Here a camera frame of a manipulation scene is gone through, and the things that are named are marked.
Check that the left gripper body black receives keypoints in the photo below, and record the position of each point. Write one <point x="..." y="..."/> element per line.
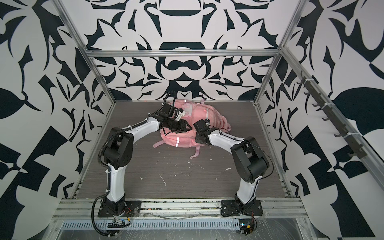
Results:
<point x="176" y="126"/>

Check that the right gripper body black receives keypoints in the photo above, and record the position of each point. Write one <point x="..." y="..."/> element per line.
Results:
<point x="198" y="137"/>

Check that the pink student backpack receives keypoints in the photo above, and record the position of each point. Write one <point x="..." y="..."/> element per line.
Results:
<point x="193" y="112"/>

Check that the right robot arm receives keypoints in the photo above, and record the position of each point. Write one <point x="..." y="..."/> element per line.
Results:
<point x="251" y="163"/>

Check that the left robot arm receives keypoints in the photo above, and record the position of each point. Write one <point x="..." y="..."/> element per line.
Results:
<point x="117" y="151"/>

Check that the right circuit board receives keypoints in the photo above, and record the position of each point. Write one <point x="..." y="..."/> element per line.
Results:
<point x="248" y="226"/>

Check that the circuit board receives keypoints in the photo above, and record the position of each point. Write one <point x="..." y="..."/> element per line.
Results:
<point x="119" y="223"/>
<point x="248" y="226"/>

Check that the left circuit board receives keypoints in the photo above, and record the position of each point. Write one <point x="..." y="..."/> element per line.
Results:
<point x="119" y="223"/>

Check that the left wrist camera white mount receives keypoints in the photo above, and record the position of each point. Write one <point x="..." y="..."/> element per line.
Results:
<point x="179" y="113"/>

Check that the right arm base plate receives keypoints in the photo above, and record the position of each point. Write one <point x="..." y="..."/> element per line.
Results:
<point x="237" y="208"/>

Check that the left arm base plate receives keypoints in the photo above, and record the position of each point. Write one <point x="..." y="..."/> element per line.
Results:
<point x="110" y="209"/>

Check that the aluminium frame rail front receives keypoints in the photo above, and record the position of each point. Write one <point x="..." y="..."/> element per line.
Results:
<point x="166" y="209"/>

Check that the wall hook rail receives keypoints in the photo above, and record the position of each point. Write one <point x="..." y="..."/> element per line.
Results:
<point x="334" y="115"/>

